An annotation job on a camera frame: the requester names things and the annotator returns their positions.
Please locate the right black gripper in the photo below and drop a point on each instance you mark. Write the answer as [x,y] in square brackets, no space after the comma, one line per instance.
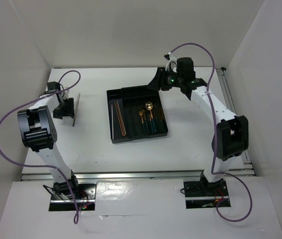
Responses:
[159,80]

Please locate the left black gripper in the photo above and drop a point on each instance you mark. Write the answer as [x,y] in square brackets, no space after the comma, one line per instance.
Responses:
[69,111]

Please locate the gold spoon green handle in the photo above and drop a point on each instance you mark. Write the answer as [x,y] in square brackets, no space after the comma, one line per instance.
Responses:
[153,130]
[149,107]

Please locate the gold fork green handle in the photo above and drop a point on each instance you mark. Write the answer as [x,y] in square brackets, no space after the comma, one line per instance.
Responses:
[142,122]

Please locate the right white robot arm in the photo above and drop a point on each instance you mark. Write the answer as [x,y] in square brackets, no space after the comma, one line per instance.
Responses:
[231,133]

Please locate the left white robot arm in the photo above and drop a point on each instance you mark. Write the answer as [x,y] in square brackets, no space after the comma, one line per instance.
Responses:
[39,133]

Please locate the black cutlery organizer tray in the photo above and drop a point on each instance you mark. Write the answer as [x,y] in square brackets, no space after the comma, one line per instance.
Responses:
[131,101]

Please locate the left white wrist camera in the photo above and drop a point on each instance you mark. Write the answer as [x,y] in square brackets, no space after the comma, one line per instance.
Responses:
[65,90]

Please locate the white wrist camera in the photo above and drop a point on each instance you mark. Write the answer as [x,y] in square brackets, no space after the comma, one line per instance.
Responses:
[65,90]
[171,62]

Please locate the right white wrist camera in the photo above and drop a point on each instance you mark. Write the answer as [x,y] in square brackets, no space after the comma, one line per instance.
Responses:
[171,62]

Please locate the aluminium front rail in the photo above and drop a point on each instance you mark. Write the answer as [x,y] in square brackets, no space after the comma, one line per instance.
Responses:
[137,175]

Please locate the aluminium rail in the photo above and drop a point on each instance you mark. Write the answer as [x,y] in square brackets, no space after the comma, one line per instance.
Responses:
[239,125]
[137,175]

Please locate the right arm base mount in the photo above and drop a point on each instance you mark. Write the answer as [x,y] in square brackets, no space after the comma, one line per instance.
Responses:
[197,198]

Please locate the aluminium right side rail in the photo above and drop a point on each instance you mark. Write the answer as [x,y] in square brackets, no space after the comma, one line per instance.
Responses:
[239,125]

